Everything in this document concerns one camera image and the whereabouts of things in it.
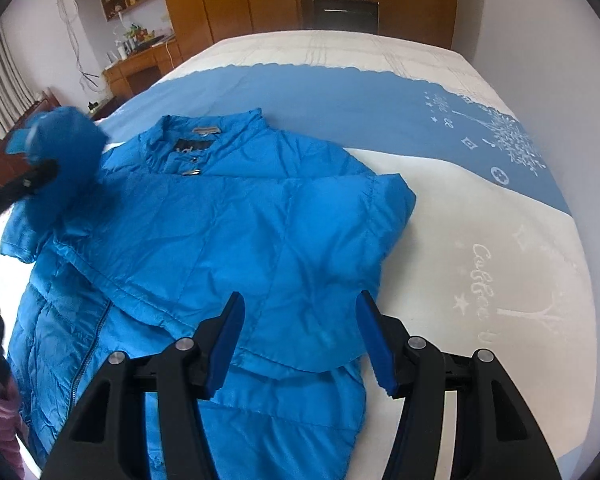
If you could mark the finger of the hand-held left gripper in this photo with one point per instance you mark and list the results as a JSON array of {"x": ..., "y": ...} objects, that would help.
[{"x": 40, "y": 175}]

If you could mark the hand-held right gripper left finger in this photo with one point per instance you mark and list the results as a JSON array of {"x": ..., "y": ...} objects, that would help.
[{"x": 227, "y": 345}]

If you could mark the person's pink striped clothing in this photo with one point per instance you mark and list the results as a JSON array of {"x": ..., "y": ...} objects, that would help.
[{"x": 0, "y": 430}]

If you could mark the blue puffer jacket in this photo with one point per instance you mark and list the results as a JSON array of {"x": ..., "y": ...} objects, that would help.
[{"x": 220, "y": 230}]

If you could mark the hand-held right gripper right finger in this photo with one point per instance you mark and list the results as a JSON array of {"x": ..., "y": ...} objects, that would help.
[{"x": 375, "y": 345}]

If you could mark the wooden desk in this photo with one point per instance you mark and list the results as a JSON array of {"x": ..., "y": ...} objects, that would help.
[{"x": 140, "y": 67}]

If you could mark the black chair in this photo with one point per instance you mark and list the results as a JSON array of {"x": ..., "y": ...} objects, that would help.
[{"x": 345, "y": 14}]

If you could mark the beige curtain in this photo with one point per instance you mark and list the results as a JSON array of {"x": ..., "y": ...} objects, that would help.
[{"x": 2, "y": 80}]

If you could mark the clutter on desk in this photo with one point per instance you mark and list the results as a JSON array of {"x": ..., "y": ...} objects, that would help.
[{"x": 137, "y": 35}]

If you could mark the blue and white bedspread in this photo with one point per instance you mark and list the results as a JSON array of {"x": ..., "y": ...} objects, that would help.
[{"x": 480, "y": 240}]

